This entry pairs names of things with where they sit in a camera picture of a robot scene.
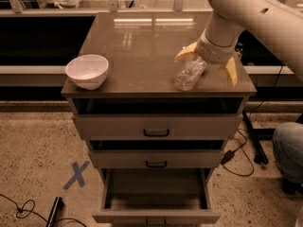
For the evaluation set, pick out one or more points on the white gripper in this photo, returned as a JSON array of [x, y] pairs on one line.
[[213, 53]]

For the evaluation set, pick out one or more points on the clear plastic water bottle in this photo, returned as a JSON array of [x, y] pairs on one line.
[[191, 72]]

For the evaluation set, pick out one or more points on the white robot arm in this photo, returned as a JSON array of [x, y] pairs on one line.
[[278, 27]]

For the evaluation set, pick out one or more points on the grey top drawer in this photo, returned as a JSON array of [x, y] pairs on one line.
[[156, 126]]

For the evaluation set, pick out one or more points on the grey drawer cabinet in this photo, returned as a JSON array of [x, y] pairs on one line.
[[140, 49]]

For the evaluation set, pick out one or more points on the grey middle drawer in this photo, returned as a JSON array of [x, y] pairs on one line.
[[155, 158]]

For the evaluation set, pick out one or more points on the grey open bottom drawer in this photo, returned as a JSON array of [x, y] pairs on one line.
[[156, 196]]

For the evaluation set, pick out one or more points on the person leg in jeans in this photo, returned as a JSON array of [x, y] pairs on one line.
[[288, 151]]

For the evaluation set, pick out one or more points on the black stand leg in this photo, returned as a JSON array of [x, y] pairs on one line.
[[260, 156]]

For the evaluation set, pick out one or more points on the white ceramic bowl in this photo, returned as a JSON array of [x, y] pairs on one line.
[[88, 71]]

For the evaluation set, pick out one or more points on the black chair caster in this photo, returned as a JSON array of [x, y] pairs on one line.
[[288, 187]]

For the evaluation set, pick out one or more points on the blue tape cross mark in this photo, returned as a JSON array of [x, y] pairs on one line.
[[77, 176]]

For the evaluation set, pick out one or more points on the black power strip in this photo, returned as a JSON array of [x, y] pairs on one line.
[[55, 211]]

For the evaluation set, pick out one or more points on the metal railing frame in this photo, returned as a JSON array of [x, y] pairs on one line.
[[126, 0]]

